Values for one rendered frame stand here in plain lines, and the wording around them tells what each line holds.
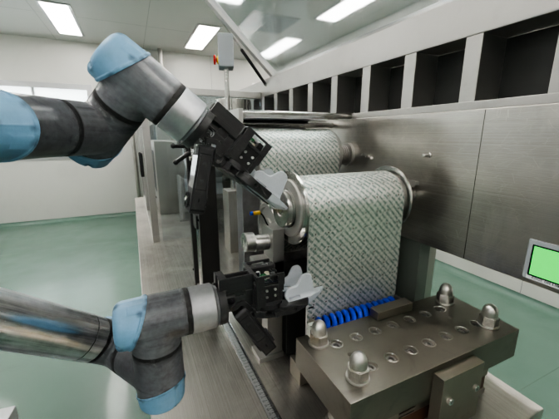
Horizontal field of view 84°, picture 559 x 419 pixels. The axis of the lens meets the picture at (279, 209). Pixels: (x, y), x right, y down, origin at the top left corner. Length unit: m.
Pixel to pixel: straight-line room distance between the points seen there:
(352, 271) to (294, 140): 0.36
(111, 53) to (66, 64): 5.69
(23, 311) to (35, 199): 5.75
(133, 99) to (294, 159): 0.44
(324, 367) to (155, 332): 0.27
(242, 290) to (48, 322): 0.28
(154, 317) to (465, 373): 0.50
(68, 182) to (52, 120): 5.71
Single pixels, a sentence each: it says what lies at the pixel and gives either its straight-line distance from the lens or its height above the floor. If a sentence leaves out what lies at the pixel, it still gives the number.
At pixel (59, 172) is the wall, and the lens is 6.16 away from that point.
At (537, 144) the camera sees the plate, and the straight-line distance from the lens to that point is 0.67.
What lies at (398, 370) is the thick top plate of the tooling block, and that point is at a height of 1.03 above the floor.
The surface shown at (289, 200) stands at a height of 1.27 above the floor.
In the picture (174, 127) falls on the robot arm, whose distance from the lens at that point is 0.49.
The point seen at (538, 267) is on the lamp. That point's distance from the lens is 0.68.
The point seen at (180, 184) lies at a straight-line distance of 1.54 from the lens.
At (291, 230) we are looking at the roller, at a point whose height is 1.21.
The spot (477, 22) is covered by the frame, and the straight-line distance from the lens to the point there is 0.77.
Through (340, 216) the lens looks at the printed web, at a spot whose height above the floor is 1.24.
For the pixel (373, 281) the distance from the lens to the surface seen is 0.72.
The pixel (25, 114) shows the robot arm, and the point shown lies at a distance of 0.44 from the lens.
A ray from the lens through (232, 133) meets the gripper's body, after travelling 0.52.
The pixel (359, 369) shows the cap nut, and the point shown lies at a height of 1.06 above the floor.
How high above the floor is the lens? 1.39
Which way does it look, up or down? 13 degrees down
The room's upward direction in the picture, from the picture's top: straight up
